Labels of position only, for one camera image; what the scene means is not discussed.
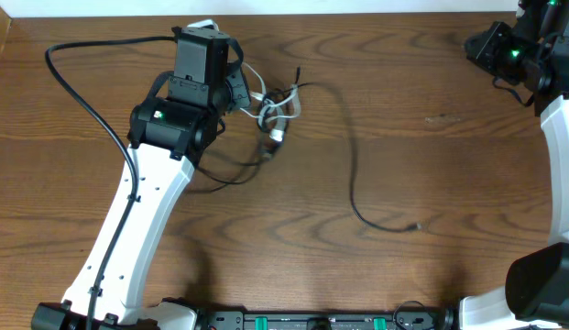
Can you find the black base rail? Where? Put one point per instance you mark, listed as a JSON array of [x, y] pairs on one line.
[[409, 315]]

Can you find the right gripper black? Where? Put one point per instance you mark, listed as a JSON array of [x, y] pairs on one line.
[[481, 55]]

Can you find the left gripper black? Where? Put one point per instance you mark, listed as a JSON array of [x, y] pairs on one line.
[[244, 95]]

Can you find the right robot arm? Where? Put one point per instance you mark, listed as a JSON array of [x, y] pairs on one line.
[[535, 294]]

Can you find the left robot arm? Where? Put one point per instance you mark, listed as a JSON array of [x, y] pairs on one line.
[[179, 119]]

